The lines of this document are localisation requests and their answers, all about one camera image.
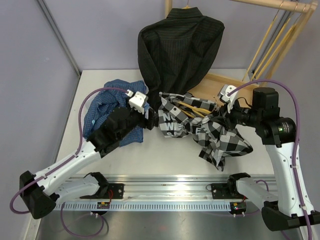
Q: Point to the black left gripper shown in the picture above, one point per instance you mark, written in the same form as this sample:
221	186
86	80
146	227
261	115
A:
149	123

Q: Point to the yellow hanger of white shirt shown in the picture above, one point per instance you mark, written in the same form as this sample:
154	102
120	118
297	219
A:
298	25

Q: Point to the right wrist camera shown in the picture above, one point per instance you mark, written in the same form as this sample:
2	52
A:
228	95

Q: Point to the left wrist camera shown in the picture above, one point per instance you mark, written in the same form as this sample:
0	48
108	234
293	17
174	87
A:
137	100

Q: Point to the aluminium rail base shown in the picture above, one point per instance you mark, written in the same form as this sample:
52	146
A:
166	188

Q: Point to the black pinstripe shirt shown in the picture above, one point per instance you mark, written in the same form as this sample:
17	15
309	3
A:
175	54

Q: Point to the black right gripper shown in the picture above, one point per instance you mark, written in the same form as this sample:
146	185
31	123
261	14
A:
229	118

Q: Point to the aluminium corner frame post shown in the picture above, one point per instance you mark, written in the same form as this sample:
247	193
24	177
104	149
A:
58	35

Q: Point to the black white checkered shirt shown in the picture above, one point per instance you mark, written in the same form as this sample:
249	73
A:
216	140

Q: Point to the yellow hanger of blue shirt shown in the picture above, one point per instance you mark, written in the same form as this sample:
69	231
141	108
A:
273	48

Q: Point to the hanger of plaid shirt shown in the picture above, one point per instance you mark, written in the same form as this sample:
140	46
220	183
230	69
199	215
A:
260	46

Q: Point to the white slotted cable duct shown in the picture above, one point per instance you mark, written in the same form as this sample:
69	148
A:
146	206

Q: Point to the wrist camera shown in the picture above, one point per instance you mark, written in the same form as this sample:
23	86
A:
137	100
228	95

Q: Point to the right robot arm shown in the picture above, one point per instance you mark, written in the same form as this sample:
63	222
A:
291	207

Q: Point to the hanger of black shirt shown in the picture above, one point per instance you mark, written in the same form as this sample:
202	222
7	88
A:
187	5

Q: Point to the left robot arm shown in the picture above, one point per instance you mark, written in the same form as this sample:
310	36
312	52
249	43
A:
42	191

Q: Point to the hanger of checkered shirt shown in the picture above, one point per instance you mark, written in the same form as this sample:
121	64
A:
195	107

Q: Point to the wooden clothes rack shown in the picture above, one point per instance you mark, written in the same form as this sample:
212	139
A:
211	84

